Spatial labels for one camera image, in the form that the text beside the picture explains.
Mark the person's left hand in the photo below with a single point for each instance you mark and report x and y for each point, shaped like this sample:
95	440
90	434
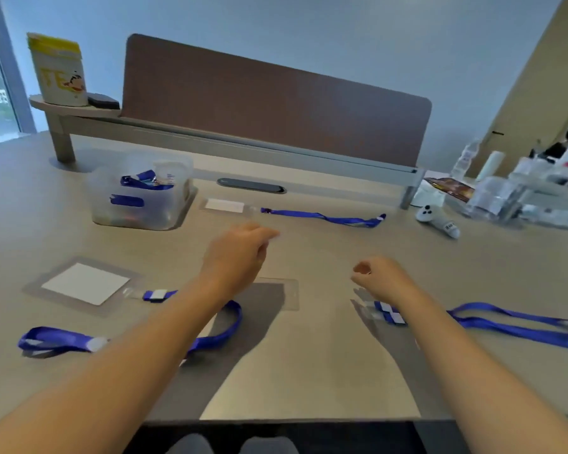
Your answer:
236	260

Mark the person's right hand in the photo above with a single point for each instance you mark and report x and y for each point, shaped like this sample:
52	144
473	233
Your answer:
388	281

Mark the person's right forearm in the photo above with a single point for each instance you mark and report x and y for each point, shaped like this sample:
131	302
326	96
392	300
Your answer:
478	373

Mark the person's left forearm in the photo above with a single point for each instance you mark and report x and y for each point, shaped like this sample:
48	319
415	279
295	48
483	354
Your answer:
99	382

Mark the person's legs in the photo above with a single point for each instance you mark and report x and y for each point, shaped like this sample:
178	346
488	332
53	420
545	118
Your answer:
194	446

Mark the white handheld controller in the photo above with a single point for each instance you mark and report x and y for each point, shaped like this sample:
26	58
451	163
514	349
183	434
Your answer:
428	215

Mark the white paper box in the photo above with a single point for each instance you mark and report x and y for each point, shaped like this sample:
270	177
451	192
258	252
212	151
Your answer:
428	193

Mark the translucent plastic storage bin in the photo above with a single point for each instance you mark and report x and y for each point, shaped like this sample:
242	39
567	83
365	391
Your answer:
137	217

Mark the grey metal desk shelf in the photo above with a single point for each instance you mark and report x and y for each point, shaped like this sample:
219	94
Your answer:
265	153
549	190

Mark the clear plastic ball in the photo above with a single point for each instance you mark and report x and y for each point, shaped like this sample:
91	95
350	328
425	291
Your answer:
168	172

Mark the dark red snack bag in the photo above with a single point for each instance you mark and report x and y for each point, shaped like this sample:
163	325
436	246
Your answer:
456	189

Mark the clear plastic bag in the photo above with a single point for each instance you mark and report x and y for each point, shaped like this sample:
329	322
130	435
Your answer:
492	198

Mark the clear plastic water bottle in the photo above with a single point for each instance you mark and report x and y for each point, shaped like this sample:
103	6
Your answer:
467	160

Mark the white paper roll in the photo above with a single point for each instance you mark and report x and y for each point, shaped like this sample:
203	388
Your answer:
491	165

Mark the brown desk divider panel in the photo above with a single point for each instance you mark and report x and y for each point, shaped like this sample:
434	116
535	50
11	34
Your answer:
274	103

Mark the small black case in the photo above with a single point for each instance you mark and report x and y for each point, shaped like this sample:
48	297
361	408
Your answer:
103	101

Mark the white canister with yellow lid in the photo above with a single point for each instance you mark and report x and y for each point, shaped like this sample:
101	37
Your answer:
59	75

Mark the tan wooden door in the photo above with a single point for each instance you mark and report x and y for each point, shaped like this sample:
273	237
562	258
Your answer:
539	66

